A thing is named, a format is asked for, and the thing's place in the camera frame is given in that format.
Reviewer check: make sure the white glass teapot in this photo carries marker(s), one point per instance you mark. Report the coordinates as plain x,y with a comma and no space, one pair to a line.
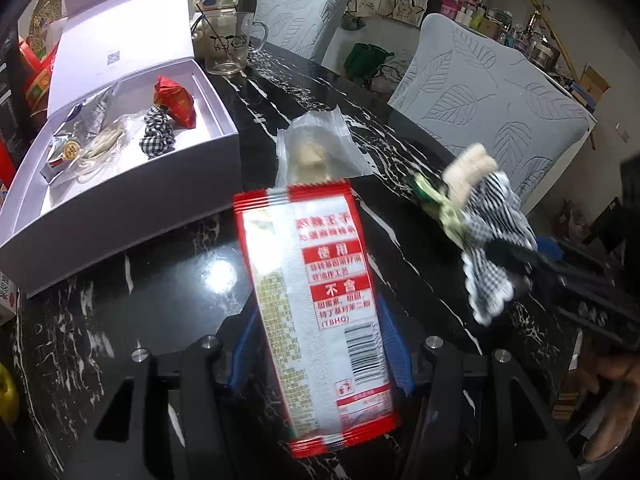
215,0

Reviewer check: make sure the clear plastic snack bag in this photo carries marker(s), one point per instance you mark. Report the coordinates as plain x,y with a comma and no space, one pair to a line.
318,147

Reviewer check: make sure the glass mug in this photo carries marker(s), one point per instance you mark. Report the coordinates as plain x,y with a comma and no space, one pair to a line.
228,38

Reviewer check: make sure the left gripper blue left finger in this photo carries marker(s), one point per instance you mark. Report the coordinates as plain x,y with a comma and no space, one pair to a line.
245,349

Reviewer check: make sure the black white checkered scrunchie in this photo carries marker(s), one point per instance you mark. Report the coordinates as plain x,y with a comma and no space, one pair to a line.
159,135

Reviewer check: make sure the red foil snack packet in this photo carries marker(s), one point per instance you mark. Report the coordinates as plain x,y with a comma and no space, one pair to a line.
176,101

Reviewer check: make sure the silver foil packet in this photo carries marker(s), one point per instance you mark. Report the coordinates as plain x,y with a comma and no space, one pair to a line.
81,125

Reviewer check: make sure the clear bag with cream item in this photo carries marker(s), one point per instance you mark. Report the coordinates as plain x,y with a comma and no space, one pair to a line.
103,150

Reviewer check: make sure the checkered cloth doll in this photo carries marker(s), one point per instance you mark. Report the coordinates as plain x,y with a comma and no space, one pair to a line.
475,205

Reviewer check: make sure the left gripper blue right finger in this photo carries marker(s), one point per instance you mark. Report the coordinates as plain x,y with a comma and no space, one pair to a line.
396,351

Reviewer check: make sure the near light blue chair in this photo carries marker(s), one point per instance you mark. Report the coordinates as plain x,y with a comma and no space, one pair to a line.
463,88

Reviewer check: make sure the yellow lemon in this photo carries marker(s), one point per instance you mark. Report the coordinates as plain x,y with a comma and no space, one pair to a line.
9,397

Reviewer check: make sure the lavender gift box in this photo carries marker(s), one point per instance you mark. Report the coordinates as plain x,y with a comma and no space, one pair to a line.
85,189

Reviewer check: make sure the far light blue chair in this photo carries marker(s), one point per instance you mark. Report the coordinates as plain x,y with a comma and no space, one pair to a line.
304,27

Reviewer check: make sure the red white noodle packet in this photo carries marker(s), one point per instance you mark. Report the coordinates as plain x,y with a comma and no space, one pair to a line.
304,248

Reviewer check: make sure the light blue chair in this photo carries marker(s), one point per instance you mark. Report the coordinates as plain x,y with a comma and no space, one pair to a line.
304,27
463,88

